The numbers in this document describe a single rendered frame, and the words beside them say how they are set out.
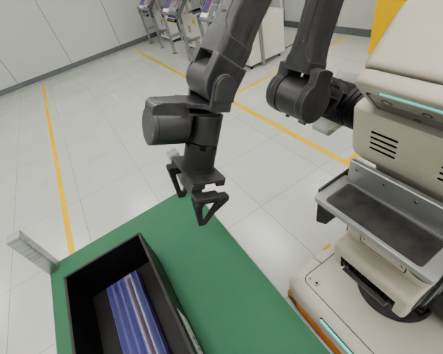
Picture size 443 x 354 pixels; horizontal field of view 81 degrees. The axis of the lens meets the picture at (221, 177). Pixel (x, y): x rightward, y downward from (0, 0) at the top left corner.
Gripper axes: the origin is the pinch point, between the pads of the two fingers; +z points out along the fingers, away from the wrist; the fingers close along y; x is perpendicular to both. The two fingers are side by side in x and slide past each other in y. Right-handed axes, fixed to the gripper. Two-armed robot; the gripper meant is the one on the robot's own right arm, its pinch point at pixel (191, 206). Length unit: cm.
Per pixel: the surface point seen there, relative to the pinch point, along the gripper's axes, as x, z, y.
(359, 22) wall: 374, -83, -236
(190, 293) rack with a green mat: -0.5, 19.2, 6.1
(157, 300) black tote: -7.1, 21.1, 3.6
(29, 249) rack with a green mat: -29.6, 21.8, -21.9
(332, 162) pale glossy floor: 166, 42, -69
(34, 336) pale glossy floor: -45, 146, -83
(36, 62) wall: -32, 95, -690
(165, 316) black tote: -6.7, 21.0, 7.7
